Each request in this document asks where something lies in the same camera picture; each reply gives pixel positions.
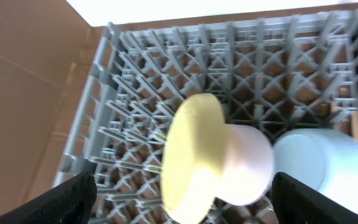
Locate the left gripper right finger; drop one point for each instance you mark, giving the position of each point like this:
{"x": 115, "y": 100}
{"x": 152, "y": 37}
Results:
{"x": 296, "y": 203}

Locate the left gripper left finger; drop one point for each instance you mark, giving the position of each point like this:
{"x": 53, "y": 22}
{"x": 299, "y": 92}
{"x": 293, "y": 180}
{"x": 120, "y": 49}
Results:
{"x": 70, "y": 202}

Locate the light blue bowl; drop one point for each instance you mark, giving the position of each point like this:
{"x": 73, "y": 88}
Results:
{"x": 324, "y": 159}

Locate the pink white bowl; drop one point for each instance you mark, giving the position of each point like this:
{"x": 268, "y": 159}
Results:
{"x": 248, "y": 166}

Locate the yellow plate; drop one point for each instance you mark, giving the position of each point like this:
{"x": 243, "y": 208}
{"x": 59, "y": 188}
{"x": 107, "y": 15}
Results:
{"x": 193, "y": 158}

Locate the grey dishwasher rack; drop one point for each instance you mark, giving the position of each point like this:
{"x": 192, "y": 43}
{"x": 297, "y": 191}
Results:
{"x": 275, "y": 74}

